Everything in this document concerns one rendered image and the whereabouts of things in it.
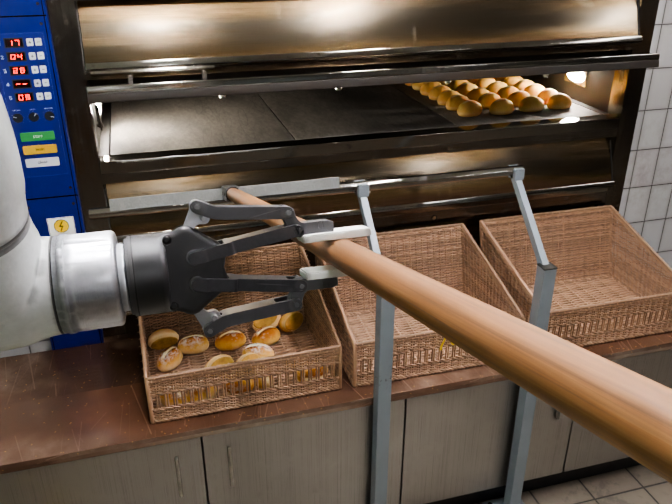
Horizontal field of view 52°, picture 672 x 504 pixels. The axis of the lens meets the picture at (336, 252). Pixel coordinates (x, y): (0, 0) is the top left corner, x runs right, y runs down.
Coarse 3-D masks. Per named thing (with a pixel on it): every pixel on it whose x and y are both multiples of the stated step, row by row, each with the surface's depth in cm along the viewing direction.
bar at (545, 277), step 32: (320, 192) 188; (352, 192) 191; (544, 256) 195; (544, 288) 195; (384, 320) 184; (544, 320) 200; (384, 352) 188; (384, 384) 193; (384, 416) 198; (384, 448) 203; (512, 448) 223; (384, 480) 209; (512, 480) 226
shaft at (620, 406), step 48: (240, 192) 140; (336, 240) 67; (384, 288) 51; (432, 288) 44; (480, 336) 36; (528, 336) 33; (528, 384) 32; (576, 384) 28; (624, 384) 26; (624, 432) 25
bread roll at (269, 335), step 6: (258, 330) 221; (264, 330) 221; (270, 330) 221; (276, 330) 223; (258, 336) 220; (264, 336) 220; (270, 336) 221; (276, 336) 222; (252, 342) 221; (258, 342) 220; (264, 342) 220; (270, 342) 221
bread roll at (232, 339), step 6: (228, 330) 220; (234, 330) 221; (222, 336) 218; (228, 336) 218; (234, 336) 219; (240, 336) 220; (216, 342) 219; (222, 342) 218; (228, 342) 218; (234, 342) 219; (240, 342) 220; (222, 348) 218; (228, 348) 218; (234, 348) 219
